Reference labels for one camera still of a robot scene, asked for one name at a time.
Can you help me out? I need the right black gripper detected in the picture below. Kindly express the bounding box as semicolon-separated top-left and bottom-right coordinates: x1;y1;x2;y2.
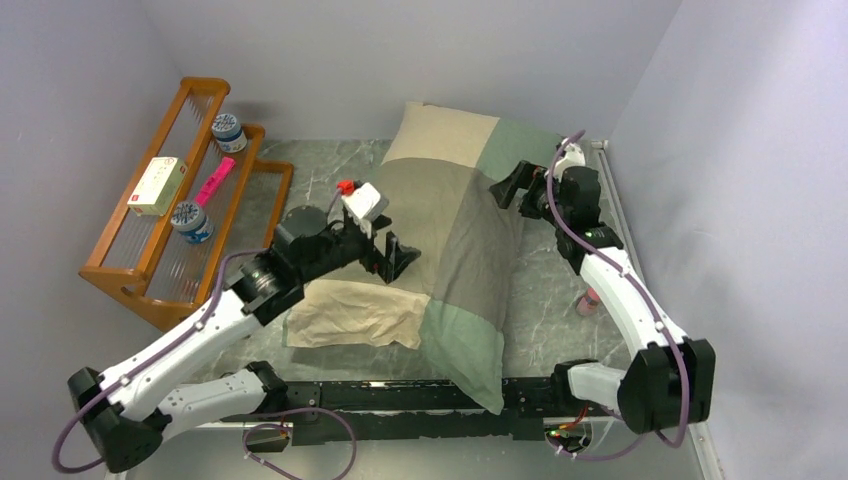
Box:
490;160;570;228

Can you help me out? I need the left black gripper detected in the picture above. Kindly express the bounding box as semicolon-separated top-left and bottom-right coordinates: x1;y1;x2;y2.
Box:
298;213;420;283

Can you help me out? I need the patchwork green beige pillowcase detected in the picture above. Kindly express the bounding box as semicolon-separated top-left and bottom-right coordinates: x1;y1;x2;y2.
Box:
283;102;562;414

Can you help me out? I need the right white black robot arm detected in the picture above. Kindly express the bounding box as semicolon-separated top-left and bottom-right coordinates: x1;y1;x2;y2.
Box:
489;161;716;434

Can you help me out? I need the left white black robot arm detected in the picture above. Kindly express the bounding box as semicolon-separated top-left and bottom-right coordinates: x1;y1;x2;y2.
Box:
68;206;420;473

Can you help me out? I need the pink small bottle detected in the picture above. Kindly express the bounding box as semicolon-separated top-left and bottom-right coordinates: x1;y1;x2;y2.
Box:
575;288;602;316

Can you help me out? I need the black base crossbar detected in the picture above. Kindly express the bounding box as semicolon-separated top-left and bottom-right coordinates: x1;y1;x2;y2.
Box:
221;377;591;446

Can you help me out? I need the pink marker pen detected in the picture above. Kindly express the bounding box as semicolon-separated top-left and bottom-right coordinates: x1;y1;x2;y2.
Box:
194;157;236;208

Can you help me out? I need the blue white round jar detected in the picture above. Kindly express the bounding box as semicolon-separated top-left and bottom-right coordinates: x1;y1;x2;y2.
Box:
211;113;248;154

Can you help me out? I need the wooden slatted rack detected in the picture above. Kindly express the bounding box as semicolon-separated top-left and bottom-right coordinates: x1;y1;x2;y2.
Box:
79;77;294;332

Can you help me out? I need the white cardboard box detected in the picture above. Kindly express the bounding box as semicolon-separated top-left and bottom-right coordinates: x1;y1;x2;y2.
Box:
127;157;187;216

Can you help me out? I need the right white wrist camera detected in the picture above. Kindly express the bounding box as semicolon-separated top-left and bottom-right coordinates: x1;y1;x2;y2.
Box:
551;143;586;180

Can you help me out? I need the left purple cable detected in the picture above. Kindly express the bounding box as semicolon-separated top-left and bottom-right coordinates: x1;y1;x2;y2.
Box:
51;248;359;480

